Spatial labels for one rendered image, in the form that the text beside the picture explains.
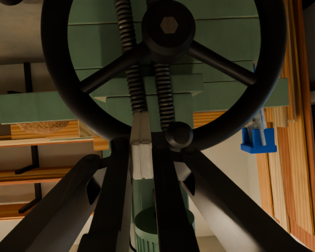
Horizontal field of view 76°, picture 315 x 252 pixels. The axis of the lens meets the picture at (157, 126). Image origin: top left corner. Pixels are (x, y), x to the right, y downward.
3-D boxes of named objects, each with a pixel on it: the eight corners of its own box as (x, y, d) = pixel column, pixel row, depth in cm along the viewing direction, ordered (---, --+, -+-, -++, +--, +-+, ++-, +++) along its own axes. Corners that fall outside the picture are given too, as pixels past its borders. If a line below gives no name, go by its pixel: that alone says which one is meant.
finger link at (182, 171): (152, 165, 12) (201, 161, 12) (150, 131, 17) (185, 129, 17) (154, 185, 13) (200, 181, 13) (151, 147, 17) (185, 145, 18)
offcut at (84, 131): (95, 118, 46) (97, 135, 47) (77, 119, 45) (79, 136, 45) (98, 118, 43) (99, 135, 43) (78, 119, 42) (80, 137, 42)
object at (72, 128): (232, 110, 58) (233, 124, 59) (229, 110, 60) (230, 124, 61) (10, 124, 55) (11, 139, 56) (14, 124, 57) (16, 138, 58)
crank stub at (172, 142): (166, 122, 18) (195, 120, 18) (161, 121, 23) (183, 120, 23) (168, 151, 18) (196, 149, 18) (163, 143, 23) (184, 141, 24)
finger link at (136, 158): (143, 180, 15) (133, 180, 15) (143, 138, 21) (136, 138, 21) (140, 142, 13) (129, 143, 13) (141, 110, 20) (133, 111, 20)
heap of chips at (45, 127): (51, 121, 42) (52, 134, 42) (73, 120, 55) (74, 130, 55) (9, 123, 42) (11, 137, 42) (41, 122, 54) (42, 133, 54)
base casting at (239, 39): (262, 16, 42) (264, 60, 43) (196, 75, 100) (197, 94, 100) (43, 25, 40) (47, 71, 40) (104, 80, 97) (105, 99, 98)
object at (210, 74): (253, 60, 42) (254, 79, 43) (218, 79, 63) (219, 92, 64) (59, 70, 41) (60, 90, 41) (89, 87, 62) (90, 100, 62)
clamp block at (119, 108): (194, 91, 33) (198, 147, 33) (180, 99, 46) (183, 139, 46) (101, 97, 32) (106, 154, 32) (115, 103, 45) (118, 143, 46)
